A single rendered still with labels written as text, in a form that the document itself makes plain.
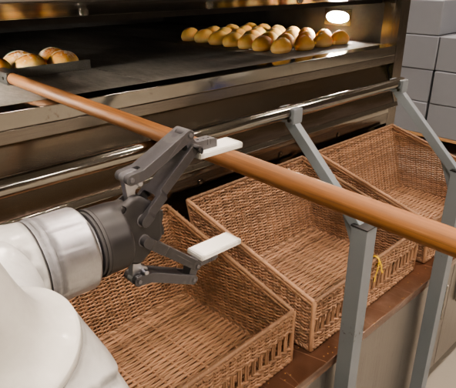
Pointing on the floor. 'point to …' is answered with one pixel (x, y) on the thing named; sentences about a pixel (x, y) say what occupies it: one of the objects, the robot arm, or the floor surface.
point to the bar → (24, 181)
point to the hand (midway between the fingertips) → (228, 194)
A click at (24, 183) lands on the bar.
